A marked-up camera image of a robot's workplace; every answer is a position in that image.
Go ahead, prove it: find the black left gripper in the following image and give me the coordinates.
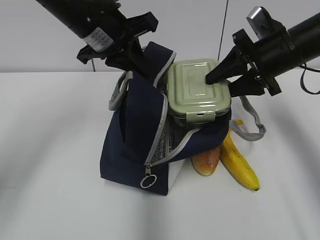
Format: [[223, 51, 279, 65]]
[[77, 8, 159, 78]]

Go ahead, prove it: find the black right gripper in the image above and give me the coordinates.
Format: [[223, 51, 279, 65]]
[[205, 24, 304, 98]]

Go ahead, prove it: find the green lidded lunch box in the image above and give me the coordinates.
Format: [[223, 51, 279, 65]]
[[166, 58, 231, 126]]

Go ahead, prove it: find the yellow banana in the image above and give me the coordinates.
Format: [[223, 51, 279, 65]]
[[219, 127, 260, 191]]

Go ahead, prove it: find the navy and white lunch bag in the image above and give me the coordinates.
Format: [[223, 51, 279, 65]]
[[100, 42, 266, 196]]

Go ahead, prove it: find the brown bread roll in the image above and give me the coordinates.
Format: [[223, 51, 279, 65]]
[[191, 146, 220, 177]]

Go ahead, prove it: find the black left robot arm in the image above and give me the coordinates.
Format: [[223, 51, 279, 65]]
[[38, 0, 159, 78]]

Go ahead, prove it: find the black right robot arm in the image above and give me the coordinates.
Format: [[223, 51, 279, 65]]
[[205, 6, 320, 97]]

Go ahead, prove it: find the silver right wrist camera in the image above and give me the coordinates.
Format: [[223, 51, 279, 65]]
[[246, 6, 273, 40]]

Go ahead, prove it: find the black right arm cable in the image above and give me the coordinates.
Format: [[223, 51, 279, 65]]
[[299, 62, 320, 95]]

